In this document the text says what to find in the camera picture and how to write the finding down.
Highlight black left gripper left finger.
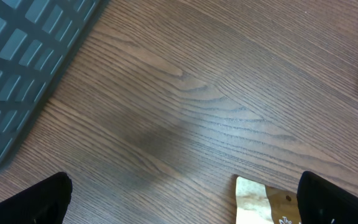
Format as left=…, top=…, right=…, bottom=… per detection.
left=0, top=172, right=73, bottom=224

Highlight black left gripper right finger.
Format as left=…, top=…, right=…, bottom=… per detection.
left=296, top=171, right=358, bottom=224

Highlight beige brown snack bag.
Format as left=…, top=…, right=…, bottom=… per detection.
left=236, top=176, right=301, bottom=224

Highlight grey plastic mesh basket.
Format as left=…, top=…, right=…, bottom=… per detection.
left=0, top=0, right=108, bottom=172

